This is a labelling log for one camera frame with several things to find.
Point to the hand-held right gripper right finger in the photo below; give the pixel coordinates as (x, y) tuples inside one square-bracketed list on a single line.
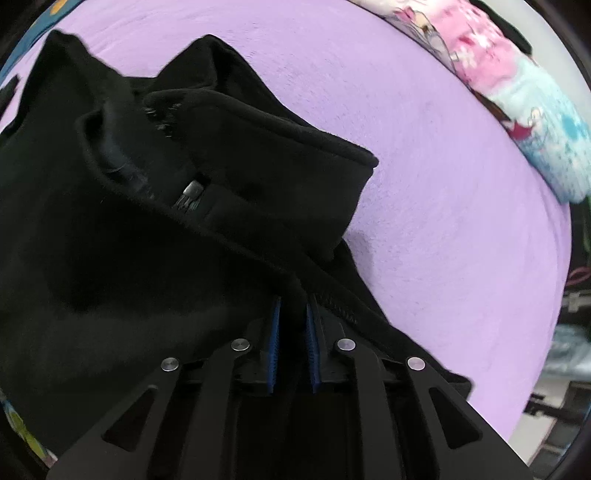
[(314, 344)]

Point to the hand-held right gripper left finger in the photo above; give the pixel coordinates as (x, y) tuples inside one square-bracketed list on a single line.
[(274, 344)]

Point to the black fleece jacket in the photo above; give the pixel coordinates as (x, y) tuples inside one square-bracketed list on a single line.
[(138, 258)]

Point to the purple fleece blanket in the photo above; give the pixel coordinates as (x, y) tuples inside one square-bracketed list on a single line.
[(438, 230)]

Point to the colourful printed cloth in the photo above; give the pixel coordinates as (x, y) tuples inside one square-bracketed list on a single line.
[(16, 420)]

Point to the pink and blue printed quilt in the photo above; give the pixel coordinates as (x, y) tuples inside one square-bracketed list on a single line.
[(531, 106)]

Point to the blue printed cloth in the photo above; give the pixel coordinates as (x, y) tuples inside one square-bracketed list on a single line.
[(33, 26)]

